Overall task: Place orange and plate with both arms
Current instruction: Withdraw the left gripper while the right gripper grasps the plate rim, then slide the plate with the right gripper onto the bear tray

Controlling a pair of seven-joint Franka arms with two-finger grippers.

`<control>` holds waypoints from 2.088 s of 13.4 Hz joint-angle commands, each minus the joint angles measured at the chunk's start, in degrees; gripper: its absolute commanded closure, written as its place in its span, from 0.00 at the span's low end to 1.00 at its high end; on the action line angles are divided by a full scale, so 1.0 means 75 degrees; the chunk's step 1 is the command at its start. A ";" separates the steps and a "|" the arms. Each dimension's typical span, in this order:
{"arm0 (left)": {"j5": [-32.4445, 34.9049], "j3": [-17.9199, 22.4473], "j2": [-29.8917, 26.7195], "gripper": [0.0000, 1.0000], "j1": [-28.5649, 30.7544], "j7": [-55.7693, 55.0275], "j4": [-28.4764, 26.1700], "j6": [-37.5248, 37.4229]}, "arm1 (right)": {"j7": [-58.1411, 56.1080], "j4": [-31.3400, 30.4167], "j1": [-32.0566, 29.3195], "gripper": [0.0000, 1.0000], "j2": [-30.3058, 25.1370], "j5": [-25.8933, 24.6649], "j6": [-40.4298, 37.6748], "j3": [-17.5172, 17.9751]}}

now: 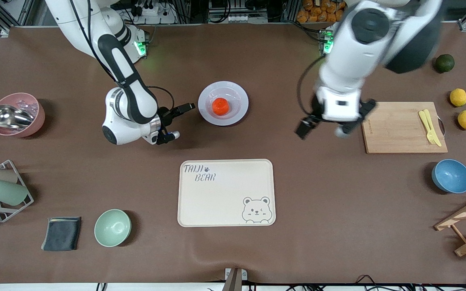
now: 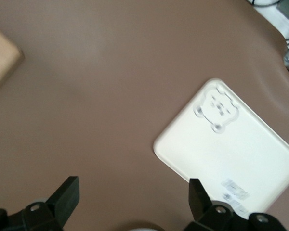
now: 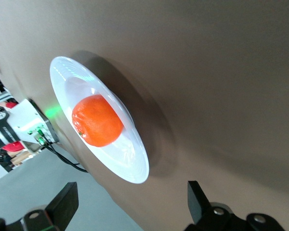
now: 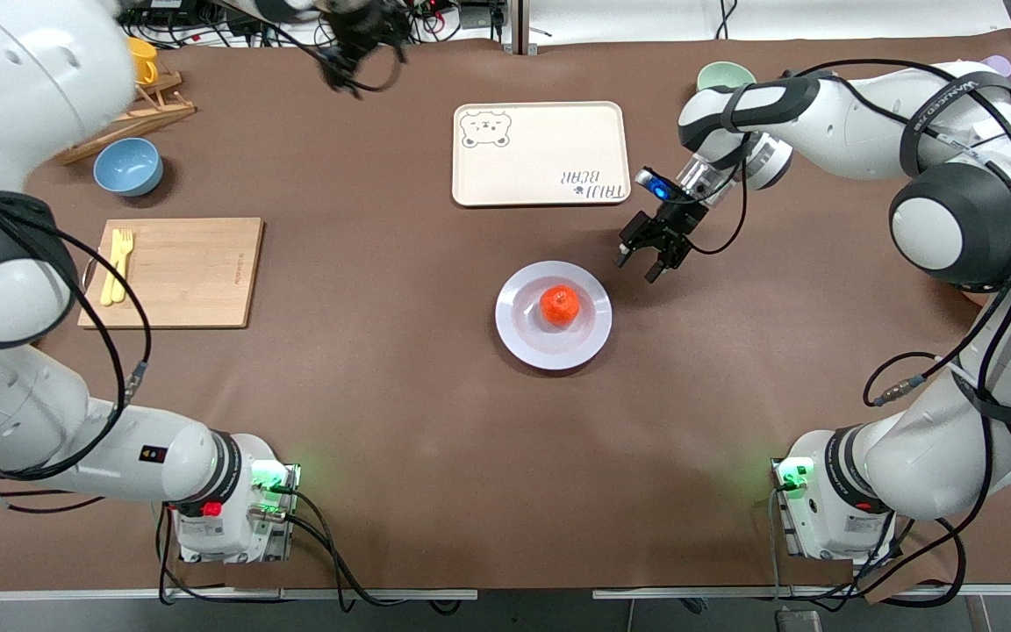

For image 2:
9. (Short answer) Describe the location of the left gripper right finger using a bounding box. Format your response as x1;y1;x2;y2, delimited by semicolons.
184;178;287;231

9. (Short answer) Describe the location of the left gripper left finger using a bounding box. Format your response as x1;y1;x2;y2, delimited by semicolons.
0;176;80;231

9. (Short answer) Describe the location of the cream bear print tray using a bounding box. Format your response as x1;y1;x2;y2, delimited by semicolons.
153;77;289;214

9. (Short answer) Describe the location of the brown table mat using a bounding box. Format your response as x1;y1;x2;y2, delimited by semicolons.
0;0;289;231

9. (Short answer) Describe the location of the wooden cutting board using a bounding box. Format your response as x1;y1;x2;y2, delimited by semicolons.
0;23;25;98

